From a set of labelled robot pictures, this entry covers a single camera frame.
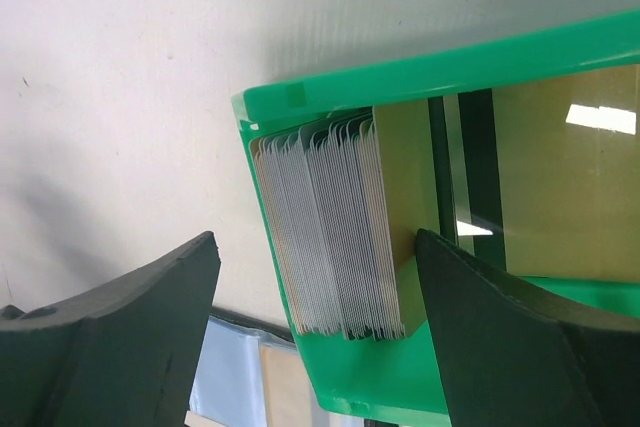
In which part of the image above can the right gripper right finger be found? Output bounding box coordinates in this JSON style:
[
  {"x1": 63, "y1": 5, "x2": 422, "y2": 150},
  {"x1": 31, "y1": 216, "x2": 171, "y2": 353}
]
[{"x1": 415, "y1": 229, "x2": 639, "y2": 426}]

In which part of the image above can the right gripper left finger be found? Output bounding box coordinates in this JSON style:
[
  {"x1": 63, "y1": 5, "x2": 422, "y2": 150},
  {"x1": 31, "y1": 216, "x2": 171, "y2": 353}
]
[{"x1": 1, "y1": 231, "x2": 221, "y2": 426}]

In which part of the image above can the black leather card holder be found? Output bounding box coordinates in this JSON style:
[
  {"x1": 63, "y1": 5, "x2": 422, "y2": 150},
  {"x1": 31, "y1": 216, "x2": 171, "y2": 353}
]
[{"x1": 184, "y1": 309, "x2": 331, "y2": 427}]

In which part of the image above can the white silver credit card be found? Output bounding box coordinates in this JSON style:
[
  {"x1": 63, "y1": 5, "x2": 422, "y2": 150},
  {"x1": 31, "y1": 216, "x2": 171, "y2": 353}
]
[{"x1": 250, "y1": 108, "x2": 407, "y2": 340}]

